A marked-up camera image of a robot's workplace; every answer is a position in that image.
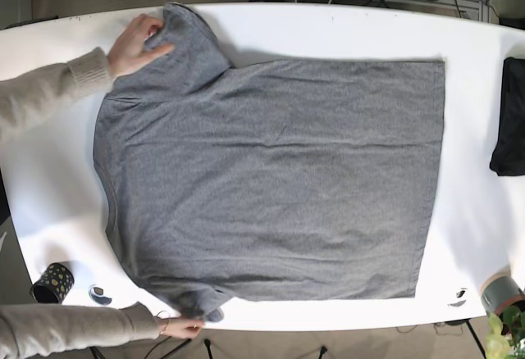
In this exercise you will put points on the person's second hand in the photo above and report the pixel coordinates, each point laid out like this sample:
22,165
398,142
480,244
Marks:
179,328

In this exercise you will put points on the person's bare hand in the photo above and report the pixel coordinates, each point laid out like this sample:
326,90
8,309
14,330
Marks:
129,54

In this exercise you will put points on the grey heather T-shirt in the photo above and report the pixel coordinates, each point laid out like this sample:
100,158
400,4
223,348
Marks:
287,180

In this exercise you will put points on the black T-shirt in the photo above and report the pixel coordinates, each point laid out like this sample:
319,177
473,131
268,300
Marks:
508,156

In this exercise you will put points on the second beige sleeve forearm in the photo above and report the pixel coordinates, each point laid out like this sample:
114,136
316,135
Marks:
43,329

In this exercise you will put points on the beige sweater sleeve forearm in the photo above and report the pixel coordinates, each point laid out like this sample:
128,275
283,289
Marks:
30,99

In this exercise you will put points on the left silver table grommet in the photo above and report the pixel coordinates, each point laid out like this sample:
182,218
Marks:
97,295

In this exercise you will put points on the silver table grommet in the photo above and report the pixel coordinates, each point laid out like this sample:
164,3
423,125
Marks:
459,298
97,295

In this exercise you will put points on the black gold-dotted cup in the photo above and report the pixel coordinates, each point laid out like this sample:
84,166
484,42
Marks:
53,285

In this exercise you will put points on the right silver table grommet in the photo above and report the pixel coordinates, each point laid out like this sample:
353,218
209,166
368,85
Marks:
459,298

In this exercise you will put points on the grey flower pot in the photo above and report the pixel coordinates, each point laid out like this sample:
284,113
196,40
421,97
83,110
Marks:
499,292

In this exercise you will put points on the green potted plant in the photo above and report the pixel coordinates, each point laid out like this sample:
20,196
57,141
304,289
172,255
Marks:
506,337

